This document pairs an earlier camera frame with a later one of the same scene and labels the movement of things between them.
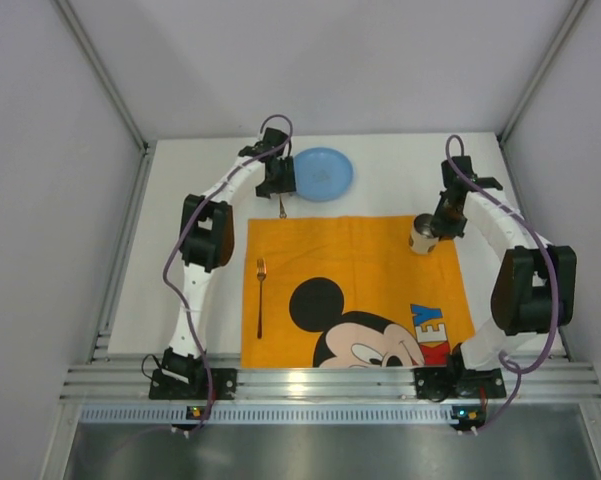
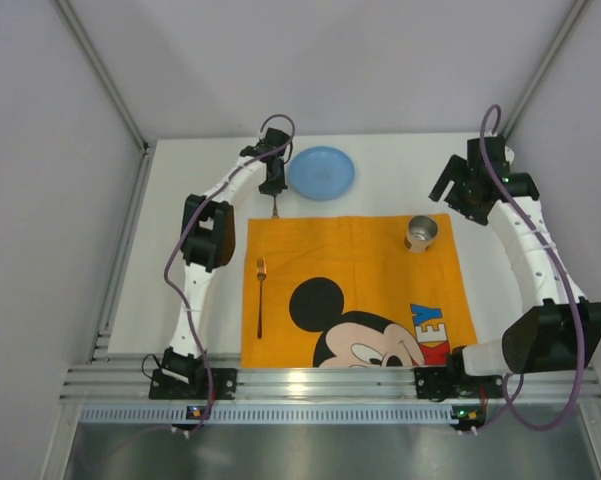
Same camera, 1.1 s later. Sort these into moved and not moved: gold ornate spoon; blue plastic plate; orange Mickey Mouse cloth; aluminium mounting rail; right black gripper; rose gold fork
Moved: gold ornate spoon; right black gripper
Not moved: blue plastic plate; orange Mickey Mouse cloth; rose gold fork; aluminium mounting rail
